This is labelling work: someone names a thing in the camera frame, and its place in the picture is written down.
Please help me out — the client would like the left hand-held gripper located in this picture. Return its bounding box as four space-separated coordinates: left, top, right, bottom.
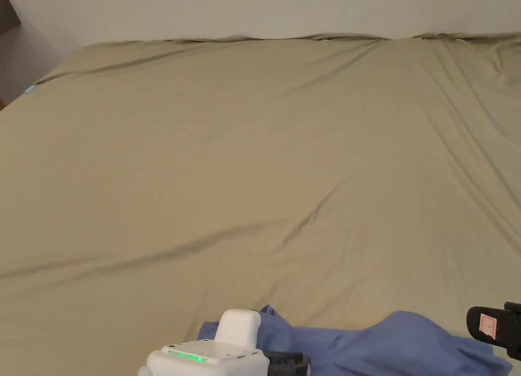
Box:
137 308 304 376

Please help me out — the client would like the dark brown wooden furniture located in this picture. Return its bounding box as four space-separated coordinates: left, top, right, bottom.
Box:
0 0 22 37

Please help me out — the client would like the blue shirt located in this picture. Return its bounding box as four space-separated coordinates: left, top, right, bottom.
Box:
198 304 513 376

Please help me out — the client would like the bed with beige sheet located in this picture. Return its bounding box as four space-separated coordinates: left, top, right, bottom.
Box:
0 32 521 376

